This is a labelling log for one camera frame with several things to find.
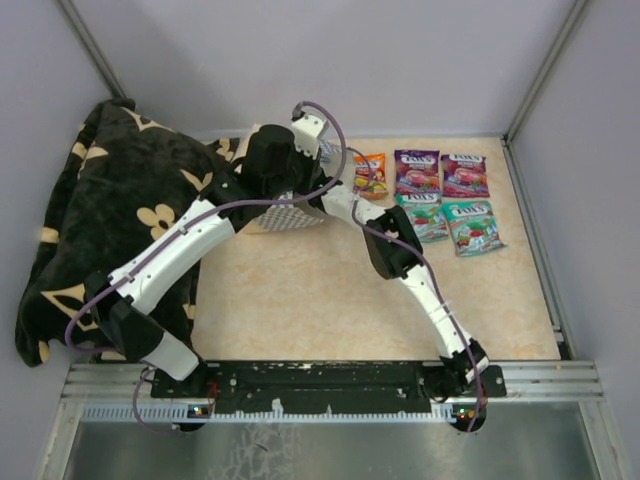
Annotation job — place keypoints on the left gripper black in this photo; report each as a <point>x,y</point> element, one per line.
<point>315,172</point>

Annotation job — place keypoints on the blue checkered paper bag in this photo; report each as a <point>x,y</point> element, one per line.
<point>287,217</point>

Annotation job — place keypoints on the orange Fox's candy packet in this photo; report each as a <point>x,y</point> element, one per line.
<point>370,176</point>

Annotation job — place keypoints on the pink Fox's candy packet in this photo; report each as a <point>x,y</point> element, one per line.
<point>417,172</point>

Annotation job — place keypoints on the teal Fox's candy packet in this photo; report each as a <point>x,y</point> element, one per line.
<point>473,227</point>
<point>426,215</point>

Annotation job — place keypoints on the purple Fox's candy packet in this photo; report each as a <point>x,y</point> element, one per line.
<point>464,176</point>

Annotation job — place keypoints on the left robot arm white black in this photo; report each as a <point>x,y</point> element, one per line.
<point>280,166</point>

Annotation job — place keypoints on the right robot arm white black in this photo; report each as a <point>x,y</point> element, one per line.
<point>396,254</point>

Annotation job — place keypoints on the black floral plush blanket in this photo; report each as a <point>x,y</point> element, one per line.
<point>126,180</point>

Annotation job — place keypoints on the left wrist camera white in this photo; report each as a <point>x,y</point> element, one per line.
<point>308,130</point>

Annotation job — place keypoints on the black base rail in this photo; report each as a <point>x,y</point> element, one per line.
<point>352,387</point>

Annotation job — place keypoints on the left aluminium frame post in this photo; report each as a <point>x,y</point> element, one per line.
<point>89,44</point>

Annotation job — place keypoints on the aluminium frame post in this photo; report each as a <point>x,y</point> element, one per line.
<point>89,44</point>
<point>561,42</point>

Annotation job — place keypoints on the right aluminium frame post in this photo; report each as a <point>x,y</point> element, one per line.
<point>561,42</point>

